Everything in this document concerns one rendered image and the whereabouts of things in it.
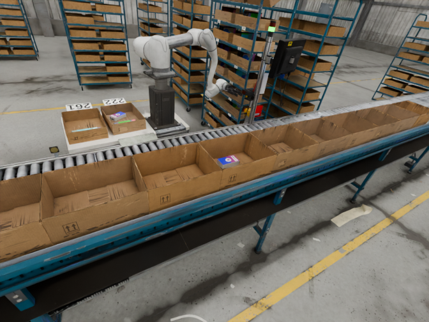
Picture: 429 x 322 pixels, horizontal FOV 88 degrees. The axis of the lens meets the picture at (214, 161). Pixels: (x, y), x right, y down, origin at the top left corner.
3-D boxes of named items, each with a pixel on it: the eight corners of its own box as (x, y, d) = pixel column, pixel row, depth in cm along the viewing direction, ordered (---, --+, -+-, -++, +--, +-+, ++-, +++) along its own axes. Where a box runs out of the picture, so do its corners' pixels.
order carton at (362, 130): (340, 128, 217) (348, 112, 207) (369, 143, 197) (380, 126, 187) (313, 134, 199) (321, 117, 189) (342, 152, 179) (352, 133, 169)
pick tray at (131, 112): (132, 111, 223) (131, 102, 217) (147, 128, 199) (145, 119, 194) (101, 116, 209) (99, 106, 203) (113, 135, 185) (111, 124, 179)
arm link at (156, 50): (158, 69, 175) (156, 38, 162) (144, 64, 184) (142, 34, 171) (173, 67, 185) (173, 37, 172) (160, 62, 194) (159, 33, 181)
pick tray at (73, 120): (99, 117, 206) (97, 107, 200) (109, 137, 181) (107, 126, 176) (64, 122, 192) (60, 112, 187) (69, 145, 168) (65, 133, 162)
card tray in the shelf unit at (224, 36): (212, 36, 297) (212, 27, 292) (231, 37, 310) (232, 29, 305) (227, 42, 270) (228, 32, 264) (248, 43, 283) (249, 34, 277)
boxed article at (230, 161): (216, 163, 147) (217, 158, 145) (232, 158, 153) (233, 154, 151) (222, 169, 143) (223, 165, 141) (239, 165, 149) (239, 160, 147)
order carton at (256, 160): (244, 151, 163) (248, 131, 153) (270, 176, 144) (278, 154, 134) (195, 163, 145) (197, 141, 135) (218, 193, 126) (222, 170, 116)
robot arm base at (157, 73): (141, 71, 186) (140, 64, 182) (164, 69, 198) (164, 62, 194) (151, 78, 175) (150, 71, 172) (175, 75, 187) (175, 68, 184)
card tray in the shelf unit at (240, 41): (232, 43, 266) (233, 34, 260) (252, 44, 279) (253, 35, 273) (251, 51, 238) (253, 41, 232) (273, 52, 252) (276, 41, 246)
